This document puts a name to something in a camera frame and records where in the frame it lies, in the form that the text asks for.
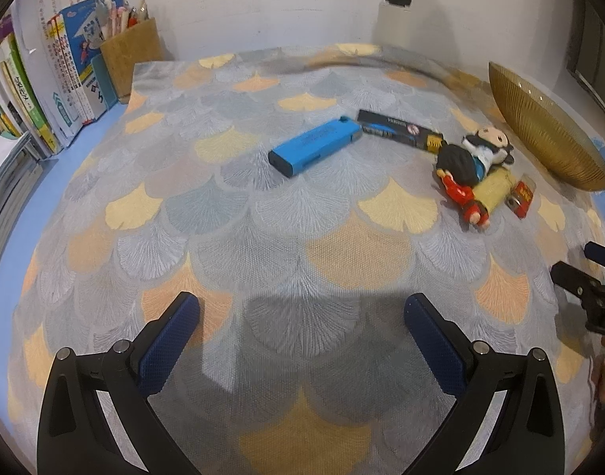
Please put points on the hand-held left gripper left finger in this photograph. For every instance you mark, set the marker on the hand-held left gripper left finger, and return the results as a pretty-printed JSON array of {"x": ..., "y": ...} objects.
[{"x": 168, "y": 341}]

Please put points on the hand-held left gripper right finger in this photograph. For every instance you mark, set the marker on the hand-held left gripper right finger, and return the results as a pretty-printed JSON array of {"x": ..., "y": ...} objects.
[{"x": 438, "y": 351}]

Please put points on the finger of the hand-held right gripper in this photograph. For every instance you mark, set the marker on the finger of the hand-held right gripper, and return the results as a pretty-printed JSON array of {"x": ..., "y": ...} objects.
[
  {"x": 601, "y": 253},
  {"x": 572, "y": 277}
]

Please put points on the amber ribbed glass bowl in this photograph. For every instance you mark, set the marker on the amber ribbed glass bowl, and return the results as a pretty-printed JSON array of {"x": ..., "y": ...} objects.
[{"x": 544, "y": 128}]

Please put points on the red lighter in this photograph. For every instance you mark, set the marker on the red lighter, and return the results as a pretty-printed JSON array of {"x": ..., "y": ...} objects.
[{"x": 524, "y": 195}]

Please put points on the yellow lighter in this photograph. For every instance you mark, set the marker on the yellow lighter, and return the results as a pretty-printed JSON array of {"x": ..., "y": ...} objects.
[{"x": 497, "y": 188}]

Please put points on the fan patterned tablecloth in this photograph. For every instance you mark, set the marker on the fan patterned tablecloth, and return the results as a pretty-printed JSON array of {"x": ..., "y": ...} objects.
[{"x": 282, "y": 257}]

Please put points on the black-haired doll figure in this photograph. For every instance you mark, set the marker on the black-haired doll figure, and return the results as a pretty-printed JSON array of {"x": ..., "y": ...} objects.
[{"x": 490, "y": 146}]

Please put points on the red doll with black hair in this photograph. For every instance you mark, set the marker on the red doll with black hair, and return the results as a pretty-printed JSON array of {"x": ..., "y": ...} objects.
[{"x": 458, "y": 168}]

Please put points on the black flat box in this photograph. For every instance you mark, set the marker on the black flat box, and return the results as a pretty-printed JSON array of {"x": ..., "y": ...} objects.
[{"x": 396, "y": 126}]

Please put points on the stack of papers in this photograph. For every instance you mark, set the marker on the stack of papers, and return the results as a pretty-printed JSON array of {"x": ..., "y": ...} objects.
[{"x": 8, "y": 173}]

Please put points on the blue plastic case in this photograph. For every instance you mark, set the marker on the blue plastic case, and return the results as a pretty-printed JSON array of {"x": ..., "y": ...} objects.
[{"x": 312, "y": 146}]

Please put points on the wooden pen holder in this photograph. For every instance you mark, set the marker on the wooden pen holder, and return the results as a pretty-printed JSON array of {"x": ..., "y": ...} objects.
[{"x": 131, "y": 64}]

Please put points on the row of books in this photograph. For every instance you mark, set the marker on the row of books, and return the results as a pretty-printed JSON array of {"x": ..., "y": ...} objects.
[{"x": 50, "y": 69}]

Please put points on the bunch of pens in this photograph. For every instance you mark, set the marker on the bunch of pens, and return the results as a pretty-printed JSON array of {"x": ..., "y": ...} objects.
[{"x": 129, "y": 15}]

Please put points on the black wall television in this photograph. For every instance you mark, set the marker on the black wall television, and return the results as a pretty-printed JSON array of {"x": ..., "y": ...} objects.
[{"x": 599, "y": 44}]

